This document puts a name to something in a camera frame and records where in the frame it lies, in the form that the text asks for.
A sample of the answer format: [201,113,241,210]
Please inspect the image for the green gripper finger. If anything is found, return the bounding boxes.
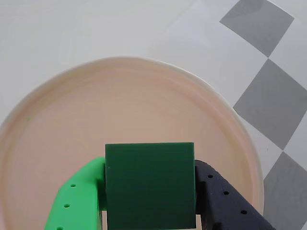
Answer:
[44,157,107,230]

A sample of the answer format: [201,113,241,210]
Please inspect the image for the beige round plate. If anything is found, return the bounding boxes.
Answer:
[0,56,265,230]

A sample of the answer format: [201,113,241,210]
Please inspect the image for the grey white checkerboard mat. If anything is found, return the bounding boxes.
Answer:
[217,0,307,230]

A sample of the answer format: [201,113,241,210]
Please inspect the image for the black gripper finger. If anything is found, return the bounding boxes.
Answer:
[193,159,277,230]

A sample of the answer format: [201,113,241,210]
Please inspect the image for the dark green cube dice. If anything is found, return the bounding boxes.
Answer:
[105,142,198,230]

